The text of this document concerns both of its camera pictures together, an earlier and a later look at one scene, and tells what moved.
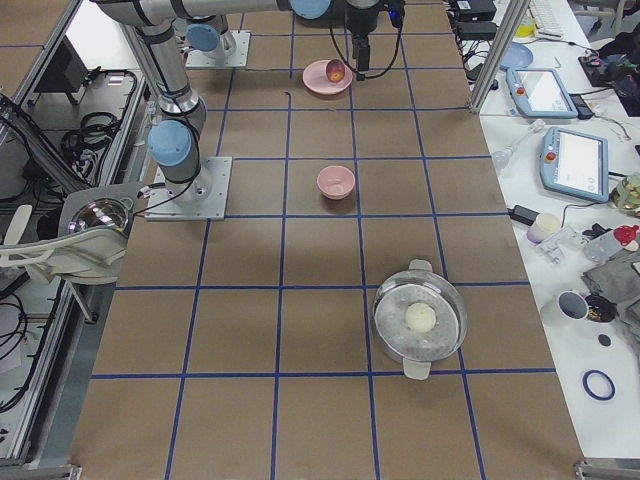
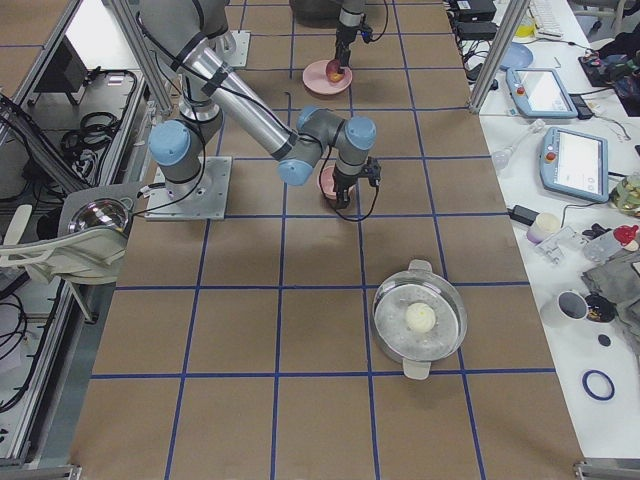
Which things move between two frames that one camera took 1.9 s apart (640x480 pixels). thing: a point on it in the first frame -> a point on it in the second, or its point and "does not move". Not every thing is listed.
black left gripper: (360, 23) -> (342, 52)
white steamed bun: (420, 317) does not move
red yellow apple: (335, 70) does not move
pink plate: (315, 77) does not move
